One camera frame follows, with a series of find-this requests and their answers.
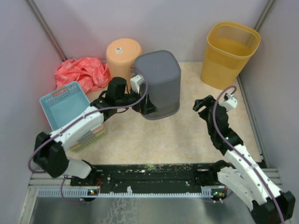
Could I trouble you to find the pink plastic bag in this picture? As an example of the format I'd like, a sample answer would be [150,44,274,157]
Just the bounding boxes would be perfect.
[55,57,112,93]

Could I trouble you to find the stacked pastel baskets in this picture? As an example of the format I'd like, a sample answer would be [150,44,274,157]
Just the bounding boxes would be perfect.
[69,125,106,153]

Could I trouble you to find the yellow slatted waste bin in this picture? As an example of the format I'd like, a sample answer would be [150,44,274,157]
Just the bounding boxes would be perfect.
[200,21,261,90]

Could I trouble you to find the white slotted cable duct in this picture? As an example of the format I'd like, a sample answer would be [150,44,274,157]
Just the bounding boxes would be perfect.
[37,186,226,198]

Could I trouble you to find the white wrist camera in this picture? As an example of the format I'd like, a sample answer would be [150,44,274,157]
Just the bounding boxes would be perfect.
[221,93,238,112]
[130,74,144,93]

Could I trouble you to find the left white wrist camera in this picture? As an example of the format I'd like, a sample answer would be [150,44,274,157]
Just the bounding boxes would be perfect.
[130,74,144,93]

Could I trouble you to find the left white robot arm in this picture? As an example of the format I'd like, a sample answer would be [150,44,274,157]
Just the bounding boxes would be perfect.
[29,74,155,185]

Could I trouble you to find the peach capybara print bucket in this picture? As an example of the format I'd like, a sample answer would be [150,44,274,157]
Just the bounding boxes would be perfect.
[106,38,143,84]

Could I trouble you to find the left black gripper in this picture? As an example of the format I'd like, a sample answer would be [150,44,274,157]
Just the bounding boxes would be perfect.
[116,84,158,115]

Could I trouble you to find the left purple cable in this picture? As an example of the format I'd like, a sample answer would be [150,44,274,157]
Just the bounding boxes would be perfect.
[28,66,149,173]

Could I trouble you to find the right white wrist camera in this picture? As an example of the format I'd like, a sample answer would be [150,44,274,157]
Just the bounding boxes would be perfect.
[221,93,238,112]

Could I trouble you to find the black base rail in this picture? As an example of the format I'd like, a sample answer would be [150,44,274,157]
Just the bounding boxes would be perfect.
[70,161,234,194]

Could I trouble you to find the grey slatted waste bin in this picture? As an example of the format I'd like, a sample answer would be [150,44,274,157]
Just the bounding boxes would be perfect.
[135,50,181,120]

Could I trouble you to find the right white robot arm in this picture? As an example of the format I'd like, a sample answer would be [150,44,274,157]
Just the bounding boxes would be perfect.
[193,94,295,224]

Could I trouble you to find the blue plastic basket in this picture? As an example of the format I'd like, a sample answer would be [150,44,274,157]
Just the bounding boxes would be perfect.
[40,81,90,131]

